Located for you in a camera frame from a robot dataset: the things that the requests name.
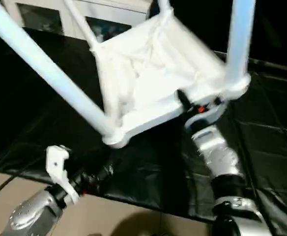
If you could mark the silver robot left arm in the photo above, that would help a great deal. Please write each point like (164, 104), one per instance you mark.
(35, 214)

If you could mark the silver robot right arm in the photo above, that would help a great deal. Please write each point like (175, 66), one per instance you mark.
(219, 157)

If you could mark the black work mat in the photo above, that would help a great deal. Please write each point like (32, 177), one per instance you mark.
(35, 128)

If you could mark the long black bar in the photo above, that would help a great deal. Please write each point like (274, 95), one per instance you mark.
(276, 66)

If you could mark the white compartment tray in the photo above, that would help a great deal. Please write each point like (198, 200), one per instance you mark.
(148, 73)

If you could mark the white glass-door cabinet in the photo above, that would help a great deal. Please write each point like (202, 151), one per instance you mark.
(109, 17)

